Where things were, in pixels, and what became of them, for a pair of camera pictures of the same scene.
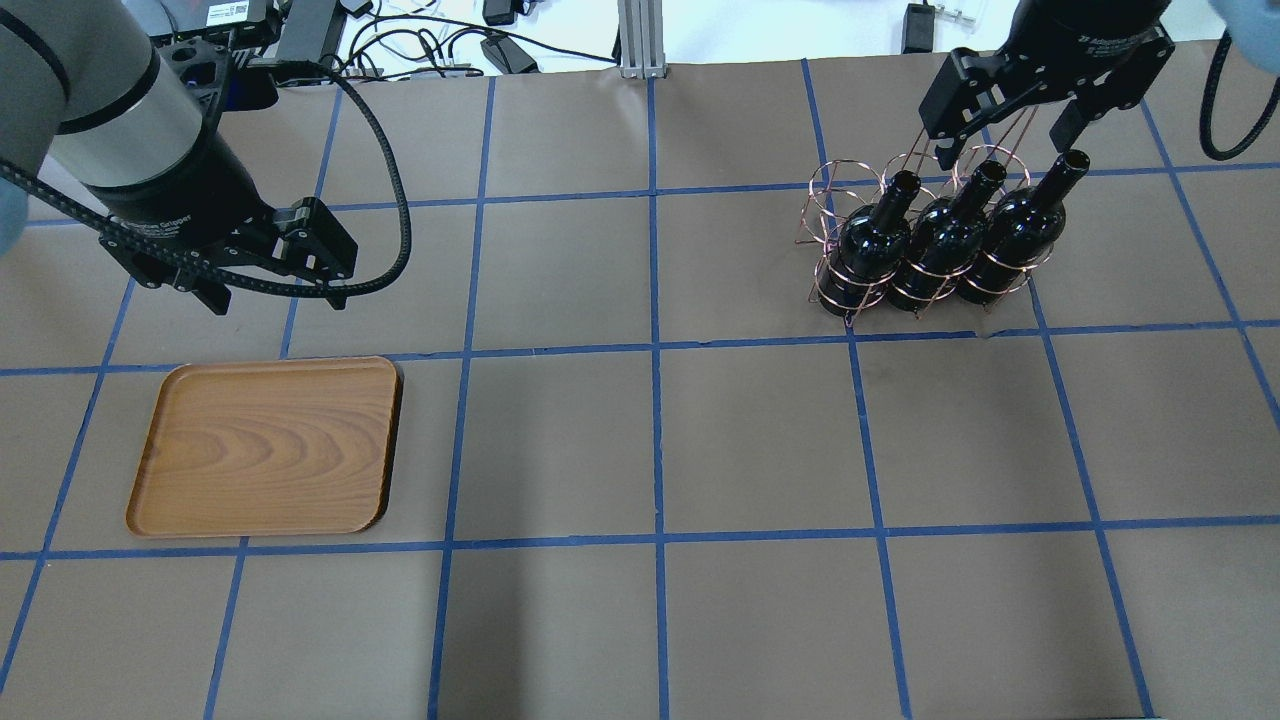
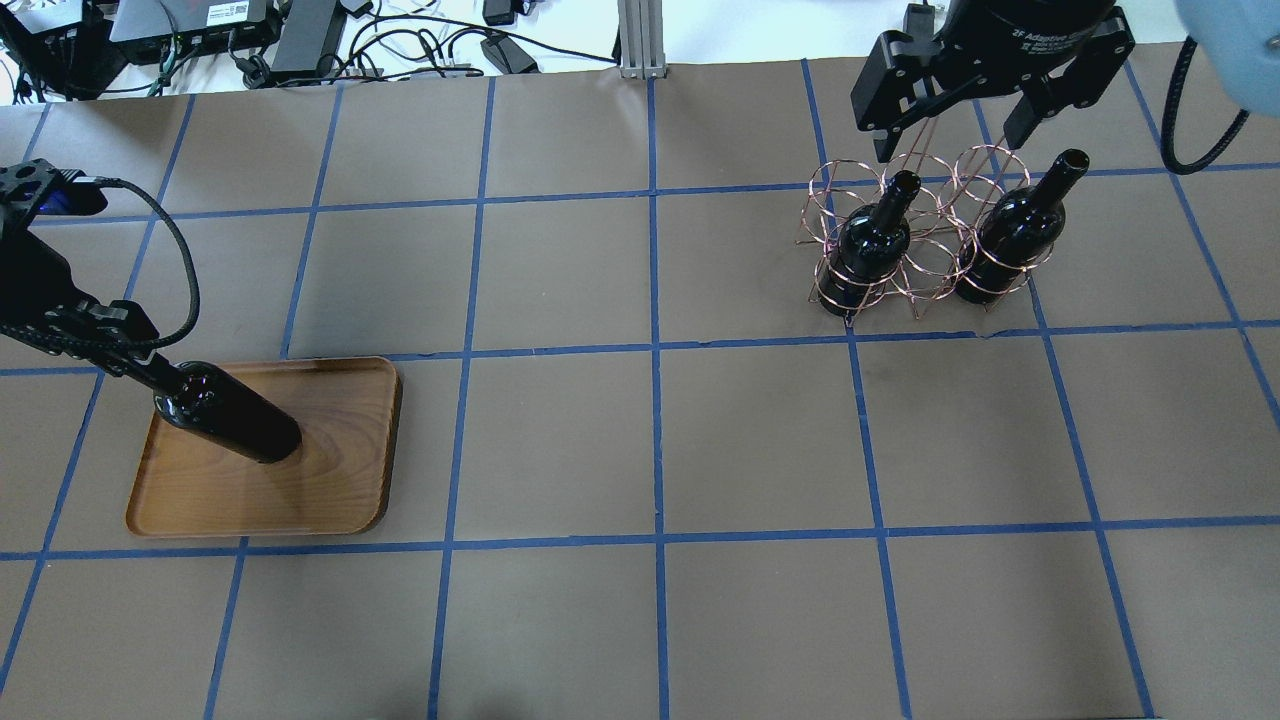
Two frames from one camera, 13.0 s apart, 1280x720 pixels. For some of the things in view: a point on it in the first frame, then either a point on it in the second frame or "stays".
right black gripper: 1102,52 -> 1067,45
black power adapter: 507,57 stays
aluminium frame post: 641,39 stays
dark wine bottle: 1026,223 stays
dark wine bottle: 869,250 stays
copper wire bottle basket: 924,232 stays
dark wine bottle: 948,232 -> 228,410
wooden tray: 269,447 stays
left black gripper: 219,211 -> 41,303
